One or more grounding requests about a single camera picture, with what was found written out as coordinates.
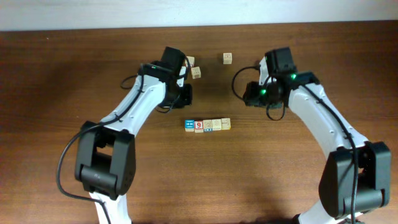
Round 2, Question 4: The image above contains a plain K wooden block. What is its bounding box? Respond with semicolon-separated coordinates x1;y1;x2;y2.
191;67;201;79

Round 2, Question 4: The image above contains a red X wooden block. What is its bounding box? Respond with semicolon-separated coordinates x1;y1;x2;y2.
185;56;195;67

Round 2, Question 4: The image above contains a blue letter H block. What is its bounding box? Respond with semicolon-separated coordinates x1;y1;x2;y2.
185;119;195;132

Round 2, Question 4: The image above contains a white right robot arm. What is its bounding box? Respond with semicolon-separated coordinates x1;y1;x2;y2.
243;47;392;223

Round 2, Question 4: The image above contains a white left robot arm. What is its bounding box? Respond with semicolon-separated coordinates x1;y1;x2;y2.
75;47;192;223

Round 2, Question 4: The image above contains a yellow wooden block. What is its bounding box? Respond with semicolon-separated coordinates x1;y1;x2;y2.
221;118;231;130

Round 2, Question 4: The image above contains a green wooden block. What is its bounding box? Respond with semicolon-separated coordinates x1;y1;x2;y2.
211;119;222;131

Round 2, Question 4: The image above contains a red number 6 block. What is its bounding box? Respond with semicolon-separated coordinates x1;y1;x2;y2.
194;121;204;133

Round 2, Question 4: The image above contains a blue edged X block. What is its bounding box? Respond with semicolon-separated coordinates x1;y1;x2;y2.
203;119;213;132

